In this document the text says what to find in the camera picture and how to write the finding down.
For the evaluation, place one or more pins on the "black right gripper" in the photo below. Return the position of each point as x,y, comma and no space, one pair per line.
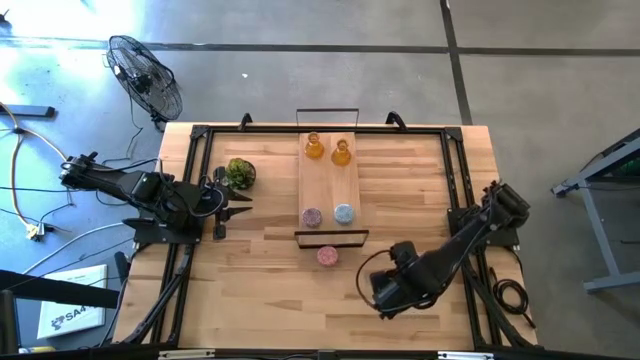
387,295

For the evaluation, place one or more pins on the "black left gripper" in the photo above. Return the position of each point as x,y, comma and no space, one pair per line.
220,227

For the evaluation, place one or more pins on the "red patterned candle tin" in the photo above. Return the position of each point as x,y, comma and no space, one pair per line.
327,256

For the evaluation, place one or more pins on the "purple patterned candle tin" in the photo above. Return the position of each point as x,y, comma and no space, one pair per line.
312,218

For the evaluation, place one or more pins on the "blue patterned candle tin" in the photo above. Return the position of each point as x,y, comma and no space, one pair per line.
344,214

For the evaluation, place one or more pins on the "amber glass candlestick holder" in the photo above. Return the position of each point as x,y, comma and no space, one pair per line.
341,156
314,149

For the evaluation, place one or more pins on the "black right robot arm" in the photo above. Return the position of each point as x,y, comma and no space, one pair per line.
450,255

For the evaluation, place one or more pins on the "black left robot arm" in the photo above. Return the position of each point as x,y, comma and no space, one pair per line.
145,187

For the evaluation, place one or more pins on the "potted green succulent plant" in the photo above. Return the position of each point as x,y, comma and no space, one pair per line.
240,174

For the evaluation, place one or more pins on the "black beam with silver brackets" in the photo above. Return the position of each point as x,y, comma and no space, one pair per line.
260,357

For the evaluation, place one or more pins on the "black floor fan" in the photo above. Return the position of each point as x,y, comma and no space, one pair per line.
141,80

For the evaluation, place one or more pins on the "white printed box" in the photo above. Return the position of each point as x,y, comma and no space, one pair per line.
75,300

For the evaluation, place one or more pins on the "black rig beam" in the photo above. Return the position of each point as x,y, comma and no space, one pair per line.
60,290

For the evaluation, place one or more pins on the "black floor bar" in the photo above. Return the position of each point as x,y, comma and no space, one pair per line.
30,111

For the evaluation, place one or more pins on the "small yellow object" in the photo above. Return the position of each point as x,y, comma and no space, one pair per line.
37,349

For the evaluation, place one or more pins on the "green object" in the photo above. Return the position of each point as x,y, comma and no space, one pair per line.
631,167

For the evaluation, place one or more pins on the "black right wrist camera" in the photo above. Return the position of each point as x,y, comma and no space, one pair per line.
404,254

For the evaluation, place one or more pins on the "black metal table frame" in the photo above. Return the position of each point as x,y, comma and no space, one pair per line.
250,131

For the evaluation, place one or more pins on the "wooden shelf with black frame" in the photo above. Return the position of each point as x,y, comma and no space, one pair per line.
320,185

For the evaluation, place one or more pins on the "grey metal table frame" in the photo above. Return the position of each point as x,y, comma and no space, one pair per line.
597,235

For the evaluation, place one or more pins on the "black rig post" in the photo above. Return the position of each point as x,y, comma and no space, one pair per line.
7,325

